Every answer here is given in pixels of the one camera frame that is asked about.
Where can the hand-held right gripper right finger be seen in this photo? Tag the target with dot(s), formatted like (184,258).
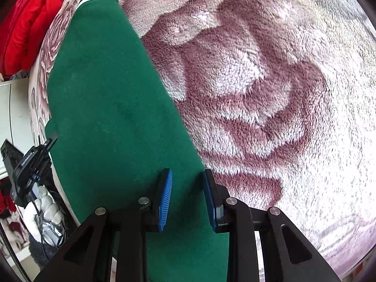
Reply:
(210,201)

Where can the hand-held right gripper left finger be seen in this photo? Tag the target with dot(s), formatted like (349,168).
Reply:
(164,201)

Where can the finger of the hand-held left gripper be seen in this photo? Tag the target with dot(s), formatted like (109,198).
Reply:
(51,142)

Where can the green varsity jacket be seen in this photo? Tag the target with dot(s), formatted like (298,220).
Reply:
(111,108)

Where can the person's left forearm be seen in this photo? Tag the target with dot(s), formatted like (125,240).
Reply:
(41,255)

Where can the person's left hand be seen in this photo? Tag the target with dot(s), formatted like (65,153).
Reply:
(48,208)

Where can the red duvet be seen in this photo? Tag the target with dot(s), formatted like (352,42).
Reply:
(26,29)

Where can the floral fleece blanket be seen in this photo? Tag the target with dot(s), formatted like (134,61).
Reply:
(264,94)

